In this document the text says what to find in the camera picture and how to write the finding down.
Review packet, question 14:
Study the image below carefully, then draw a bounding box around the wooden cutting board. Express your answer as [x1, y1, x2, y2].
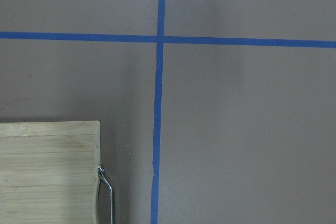
[1, 121, 107, 223]

